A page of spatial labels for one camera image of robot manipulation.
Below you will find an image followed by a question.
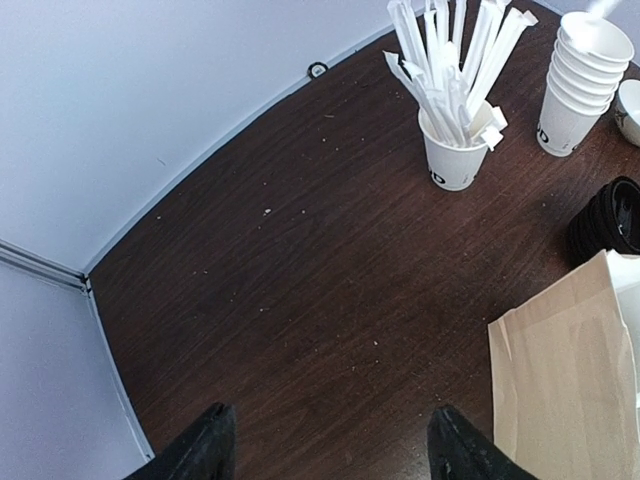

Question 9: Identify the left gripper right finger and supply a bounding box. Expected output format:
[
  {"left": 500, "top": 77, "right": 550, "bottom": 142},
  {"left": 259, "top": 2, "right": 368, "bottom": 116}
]
[{"left": 427, "top": 405, "right": 520, "bottom": 479}]

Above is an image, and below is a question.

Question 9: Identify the stack of white paper cups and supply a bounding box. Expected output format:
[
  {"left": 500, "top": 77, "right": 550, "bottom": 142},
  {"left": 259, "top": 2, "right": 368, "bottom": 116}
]
[{"left": 536, "top": 11, "right": 635, "bottom": 158}]

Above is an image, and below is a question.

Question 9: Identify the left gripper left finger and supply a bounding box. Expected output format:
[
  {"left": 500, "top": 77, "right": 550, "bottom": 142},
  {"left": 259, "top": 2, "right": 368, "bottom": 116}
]
[{"left": 132, "top": 403, "right": 236, "bottom": 480}]

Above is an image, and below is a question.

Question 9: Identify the brown paper bag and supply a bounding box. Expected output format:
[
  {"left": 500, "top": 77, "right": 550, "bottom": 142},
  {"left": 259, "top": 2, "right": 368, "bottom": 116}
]
[{"left": 488, "top": 251, "right": 639, "bottom": 479}]

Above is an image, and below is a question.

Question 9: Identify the small round wall sticker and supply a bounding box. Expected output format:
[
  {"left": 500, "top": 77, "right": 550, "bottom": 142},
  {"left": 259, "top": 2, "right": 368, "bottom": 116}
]
[{"left": 307, "top": 62, "right": 328, "bottom": 79}]

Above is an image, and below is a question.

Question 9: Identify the bundle of wrapped straws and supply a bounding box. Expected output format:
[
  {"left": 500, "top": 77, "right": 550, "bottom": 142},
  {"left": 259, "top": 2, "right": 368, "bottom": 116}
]
[{"left": 384, "top": 1, "right": 538, "bottom": 150}]

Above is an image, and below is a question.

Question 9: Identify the stack of black lids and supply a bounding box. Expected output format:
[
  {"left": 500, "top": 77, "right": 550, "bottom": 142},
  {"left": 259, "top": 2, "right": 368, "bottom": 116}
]
[{"left": 566, "top": 176, "right": 639, "bottom": 267}]

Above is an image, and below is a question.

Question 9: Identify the paper cup holding straws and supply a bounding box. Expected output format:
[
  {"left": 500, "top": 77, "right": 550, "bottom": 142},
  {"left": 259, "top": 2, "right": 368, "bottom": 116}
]
[{"left": 418, "top": 109, "right": 489, "bottom": 192}]

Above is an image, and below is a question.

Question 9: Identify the white round bowl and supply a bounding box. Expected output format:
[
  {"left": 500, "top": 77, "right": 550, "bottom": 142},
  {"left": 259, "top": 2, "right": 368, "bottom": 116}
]
[{"left": 614, "top": 79, "right": 640, "bottom": 147}]

